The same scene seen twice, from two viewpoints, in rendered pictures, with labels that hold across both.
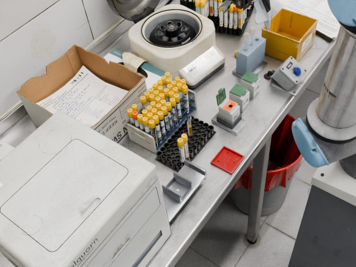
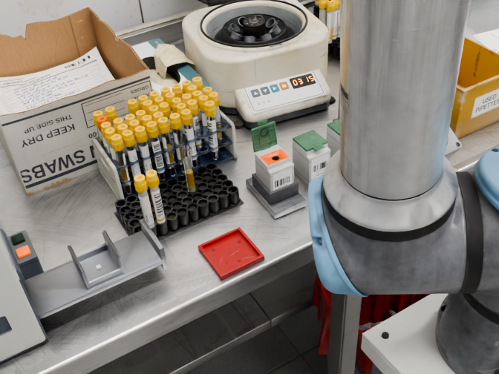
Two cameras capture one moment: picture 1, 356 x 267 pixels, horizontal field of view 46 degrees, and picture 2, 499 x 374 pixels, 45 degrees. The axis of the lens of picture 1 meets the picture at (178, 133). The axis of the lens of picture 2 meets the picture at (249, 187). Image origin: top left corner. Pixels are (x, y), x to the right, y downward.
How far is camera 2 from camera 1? 50 cm
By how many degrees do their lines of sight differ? 17
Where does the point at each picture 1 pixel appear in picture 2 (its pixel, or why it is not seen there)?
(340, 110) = (361, 142)
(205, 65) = (286, 96)
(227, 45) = not seen: hidden behind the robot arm
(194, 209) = (116, 315)
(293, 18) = (480, 59)
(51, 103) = (17, 84)
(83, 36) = (124, 10)
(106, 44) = (165, 38)
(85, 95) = (70, 86)
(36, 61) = (26, 18)
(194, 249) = not seen: outside the picture
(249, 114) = not seen: hidden behind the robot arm
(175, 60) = (229, 67)
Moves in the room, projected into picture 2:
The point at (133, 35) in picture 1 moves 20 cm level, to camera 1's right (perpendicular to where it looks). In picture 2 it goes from (189, 20) to (292, 29)
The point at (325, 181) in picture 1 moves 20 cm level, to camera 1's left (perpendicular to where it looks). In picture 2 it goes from (384, 350) to (214, 314)
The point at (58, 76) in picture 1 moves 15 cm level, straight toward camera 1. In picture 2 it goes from (46, 48) to (27, 90)
